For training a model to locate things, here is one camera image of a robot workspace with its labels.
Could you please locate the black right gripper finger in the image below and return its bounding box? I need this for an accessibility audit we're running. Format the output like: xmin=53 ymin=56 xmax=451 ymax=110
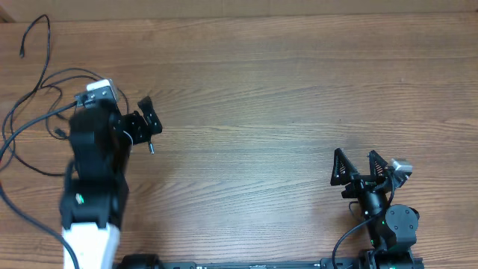
xmin=330 ymin=148 xmax=359 ymax=186
xmin=368 ymin=150 xmax=388 ymax=178

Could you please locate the black USB cable bundle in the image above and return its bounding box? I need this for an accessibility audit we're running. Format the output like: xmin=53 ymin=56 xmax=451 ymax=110
xmin=0 ymin=13 xmax=130 ymax=177

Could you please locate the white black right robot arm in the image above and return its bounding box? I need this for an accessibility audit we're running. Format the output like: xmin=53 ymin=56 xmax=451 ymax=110
xmin=327 ymin=148 xmax=424 ymax=269

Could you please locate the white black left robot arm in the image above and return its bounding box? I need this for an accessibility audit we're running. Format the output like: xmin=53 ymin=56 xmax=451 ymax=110
xmin=1 ymin=97 xmax=162 ymax=268

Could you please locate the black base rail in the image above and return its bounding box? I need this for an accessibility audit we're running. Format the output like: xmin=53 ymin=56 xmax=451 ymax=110
xmin=115 ymin=253 xmax=425 ymax=269

